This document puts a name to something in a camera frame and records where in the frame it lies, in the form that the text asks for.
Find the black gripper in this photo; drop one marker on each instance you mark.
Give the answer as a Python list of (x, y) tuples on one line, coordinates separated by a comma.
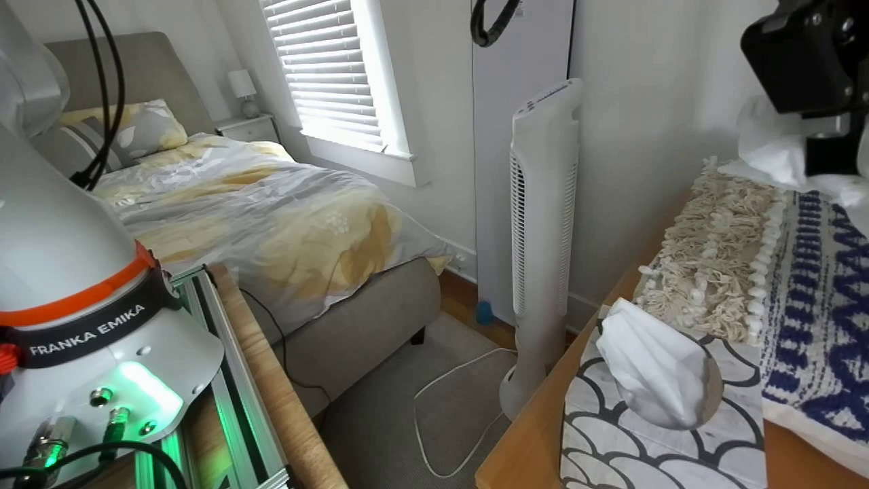
[(801, 58)]

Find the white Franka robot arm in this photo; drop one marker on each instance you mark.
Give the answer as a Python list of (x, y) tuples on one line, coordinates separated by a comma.
[(62, 274)]

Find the white tower fan heater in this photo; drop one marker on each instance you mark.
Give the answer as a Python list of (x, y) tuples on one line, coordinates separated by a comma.
[(544, 234)]

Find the yellow grey bed pillow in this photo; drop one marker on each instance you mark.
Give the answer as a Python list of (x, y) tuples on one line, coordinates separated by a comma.
[(149, 126)]

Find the grey striped bed pillow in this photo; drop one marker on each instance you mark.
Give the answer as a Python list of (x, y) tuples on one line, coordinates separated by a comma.
[(68, 152)]

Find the blue white patterned rug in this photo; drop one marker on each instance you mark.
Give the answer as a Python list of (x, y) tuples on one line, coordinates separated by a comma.
[(722, 262)]

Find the white tissue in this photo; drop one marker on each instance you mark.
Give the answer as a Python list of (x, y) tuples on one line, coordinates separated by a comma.
[(656, 362)]

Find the scale pattern tissue box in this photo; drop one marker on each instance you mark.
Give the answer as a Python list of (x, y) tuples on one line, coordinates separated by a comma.
[(626, 445)]

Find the small blue object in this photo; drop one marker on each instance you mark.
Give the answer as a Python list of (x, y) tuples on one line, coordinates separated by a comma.
[(484, 317)]

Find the wooden dresser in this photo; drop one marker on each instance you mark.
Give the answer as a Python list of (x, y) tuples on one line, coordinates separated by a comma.
[(531, 445)]

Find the white window blinds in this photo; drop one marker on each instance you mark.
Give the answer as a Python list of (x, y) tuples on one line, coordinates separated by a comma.
[(393, 109), (327, 71)]

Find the grey rug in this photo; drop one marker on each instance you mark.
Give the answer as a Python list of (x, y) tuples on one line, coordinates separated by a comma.
[(381, 435)]

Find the bed with yellow bedding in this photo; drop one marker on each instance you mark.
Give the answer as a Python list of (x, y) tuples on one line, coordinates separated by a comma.
[(260, 218)]

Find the white nightstand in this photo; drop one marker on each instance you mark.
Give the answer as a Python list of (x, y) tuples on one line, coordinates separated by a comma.
[(245, 126)]

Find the white table lamp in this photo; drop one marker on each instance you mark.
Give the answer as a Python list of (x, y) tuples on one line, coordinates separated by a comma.
[(240, 85)]

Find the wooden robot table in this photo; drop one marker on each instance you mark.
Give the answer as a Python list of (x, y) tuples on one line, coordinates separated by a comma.
[(279, 391)]

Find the grey headboard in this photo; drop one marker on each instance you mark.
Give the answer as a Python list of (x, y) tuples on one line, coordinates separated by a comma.
[(152, 71)]

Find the grey upholstered bed frame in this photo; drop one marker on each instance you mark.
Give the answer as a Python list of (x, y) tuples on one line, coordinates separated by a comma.
[(361, 328)]

